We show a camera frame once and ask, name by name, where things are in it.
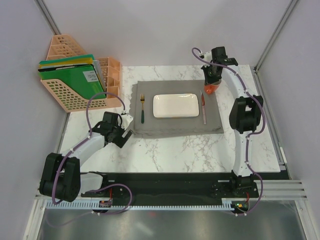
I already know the gold fork green handle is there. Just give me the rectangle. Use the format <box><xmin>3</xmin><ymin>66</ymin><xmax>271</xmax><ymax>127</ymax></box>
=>
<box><xmin>140</xmin><ymin>93</ymin><xmax>145</xmax><ymax>124</ymax></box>

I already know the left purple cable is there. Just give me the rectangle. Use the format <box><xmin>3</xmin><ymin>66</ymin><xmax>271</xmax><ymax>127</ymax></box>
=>
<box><xmin>46</xmin><ymin>91</ymin><xmax>133</xmax><ymax>228</ymax></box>

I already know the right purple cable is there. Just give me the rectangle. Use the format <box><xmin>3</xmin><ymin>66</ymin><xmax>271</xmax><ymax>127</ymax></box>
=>
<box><xmin>191</xmin><ymin>47</ymin><xmax>266</xmax><ymax>217</ymax></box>

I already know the right aluminium frame post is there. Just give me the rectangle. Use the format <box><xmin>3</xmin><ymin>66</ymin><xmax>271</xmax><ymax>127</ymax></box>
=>
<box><xmin>253</xmin><ymin>0</ymin><xmax>300</xmax><ymax>73</ymax></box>

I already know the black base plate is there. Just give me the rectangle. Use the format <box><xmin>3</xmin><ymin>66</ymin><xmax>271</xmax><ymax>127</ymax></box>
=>
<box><xmin>82</xmin><ymin>173</ymin><xmax>259</xmax><ymax>205</ymax></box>

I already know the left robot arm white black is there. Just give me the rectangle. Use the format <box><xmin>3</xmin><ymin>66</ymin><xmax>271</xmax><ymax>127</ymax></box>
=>
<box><xmin>39</xmin><ymin>111</ymin><xmax>134</xmax><ymax>205</ymax></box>

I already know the aluminium rail profile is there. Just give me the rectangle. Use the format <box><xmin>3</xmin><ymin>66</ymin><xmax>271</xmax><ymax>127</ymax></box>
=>
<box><xmin>34</xmin><ymin>178</ymin><xmax>310</xmax><ymax>201</ymax></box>

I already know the white cable duct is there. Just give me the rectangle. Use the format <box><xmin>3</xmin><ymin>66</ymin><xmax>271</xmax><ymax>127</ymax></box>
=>
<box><xmin>45</xmin><ymin>198</ymin><xmax>235</xmax><ymax>211</ymax></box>

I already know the peach file organizer rack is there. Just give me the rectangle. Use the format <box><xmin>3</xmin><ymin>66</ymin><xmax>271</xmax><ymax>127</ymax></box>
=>
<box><xmin>37</xmin><ymin>34</ymin><xmax>122</xmax><ymax>113</ymax></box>

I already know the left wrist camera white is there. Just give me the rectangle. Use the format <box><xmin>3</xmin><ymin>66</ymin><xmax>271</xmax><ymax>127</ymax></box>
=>
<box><xmin>120</xmin><ymin>113</ymin><xmax>134</xmax><ymax>130</ymax></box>

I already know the green folder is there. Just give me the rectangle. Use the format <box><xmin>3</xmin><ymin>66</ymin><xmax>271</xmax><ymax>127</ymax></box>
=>
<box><xmin>38</xmin><ymin>64</ymin><xmax>104</xmax><ymax>100</ymax></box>

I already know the yellow folder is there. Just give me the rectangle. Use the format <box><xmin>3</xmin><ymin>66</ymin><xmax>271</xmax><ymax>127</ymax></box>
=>
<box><xmin>38</xmin><ymin>54</ymin><xmax>95</xmax><ymax>69</ymax></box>

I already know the orange mug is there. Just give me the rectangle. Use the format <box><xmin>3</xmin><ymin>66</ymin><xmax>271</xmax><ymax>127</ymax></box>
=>
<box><xmin>204</xmin><ymin>81</ymin><xmax>221</xmax><ymax>95</ymax></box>

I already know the purple cable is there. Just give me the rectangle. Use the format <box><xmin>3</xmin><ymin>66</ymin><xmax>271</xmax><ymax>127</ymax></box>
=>
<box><xmin>46</xmin><ymin>91</ymin><xmax>133</xmax><ymax>228</ymax></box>
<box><xmin>191</xmin><ymin>47</ymin><xmax>266</xmax><ymax>217</ymax></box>

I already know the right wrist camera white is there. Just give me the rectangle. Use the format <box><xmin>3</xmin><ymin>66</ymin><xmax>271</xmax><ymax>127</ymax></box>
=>
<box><xmin>199</xmin><ymin>51</ymin><xmax>213</xmax><ymax>64</ymax></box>

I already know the white rectangular plate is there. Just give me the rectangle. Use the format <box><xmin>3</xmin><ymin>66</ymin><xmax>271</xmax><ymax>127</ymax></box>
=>
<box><xmin>152</xmin><ymin>93</ymin><xmax>200</xmax><ymax>119</ymax></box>

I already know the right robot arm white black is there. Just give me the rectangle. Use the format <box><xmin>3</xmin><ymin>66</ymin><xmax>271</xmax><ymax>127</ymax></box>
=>
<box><xmin>199</xmin><ymin>46</ymin><xmax>266</xmax><ymax>197</ymax></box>

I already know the knife pink handle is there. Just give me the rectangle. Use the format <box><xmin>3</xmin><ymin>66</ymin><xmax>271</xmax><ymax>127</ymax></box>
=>
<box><xmin>200</xmin><ymin>90</ymin><xmax>207</xmax><ymax>125</ymax></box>

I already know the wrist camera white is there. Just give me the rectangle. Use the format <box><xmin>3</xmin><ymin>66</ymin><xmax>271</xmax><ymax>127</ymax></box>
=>
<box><xmin>120</xmin><ymin>113</ymin><xmax>134</xmax><ymax>130</ymax></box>
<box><xmin>199</xmin><ymin>51</ymin><xmax>213</xmax><ymax>64</ymax></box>

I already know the aluminium frame post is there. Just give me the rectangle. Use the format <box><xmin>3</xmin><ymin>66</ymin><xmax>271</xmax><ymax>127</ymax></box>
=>
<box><xmin>253</xmin><ymin>0</ymin><xmax>300</xmax><ymax>73</ymax></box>
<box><xmin>34</xmin><ymin>0</ymin><xmax>61</xmax><ymax>35</ymax></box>

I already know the grey placemat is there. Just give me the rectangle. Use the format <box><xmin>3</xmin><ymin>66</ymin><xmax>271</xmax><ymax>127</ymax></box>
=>
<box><xmin>129</xmin><ymin>80</ymin><xmax>224</xmax><ymax>138</ymax></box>

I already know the left aluminium frame post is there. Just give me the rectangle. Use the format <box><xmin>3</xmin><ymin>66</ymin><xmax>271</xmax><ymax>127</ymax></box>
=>
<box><xmin>34</xmin><ymin>0</ymin><xmax>61</xmax><ymax>35</ymax></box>

